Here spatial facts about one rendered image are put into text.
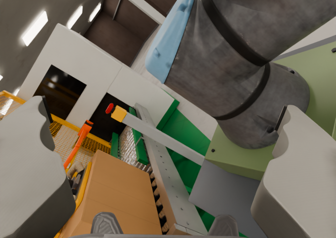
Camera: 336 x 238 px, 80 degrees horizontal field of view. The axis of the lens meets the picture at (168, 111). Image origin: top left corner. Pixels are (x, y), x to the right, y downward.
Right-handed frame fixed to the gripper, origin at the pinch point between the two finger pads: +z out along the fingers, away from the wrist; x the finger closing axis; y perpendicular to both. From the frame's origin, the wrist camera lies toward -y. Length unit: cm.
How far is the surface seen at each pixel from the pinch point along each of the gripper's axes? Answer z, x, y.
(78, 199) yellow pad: 44, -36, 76
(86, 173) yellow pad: 64, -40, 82
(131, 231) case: 35, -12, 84
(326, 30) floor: 148, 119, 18
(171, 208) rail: 44, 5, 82
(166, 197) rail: 52, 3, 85
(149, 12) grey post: 341, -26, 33
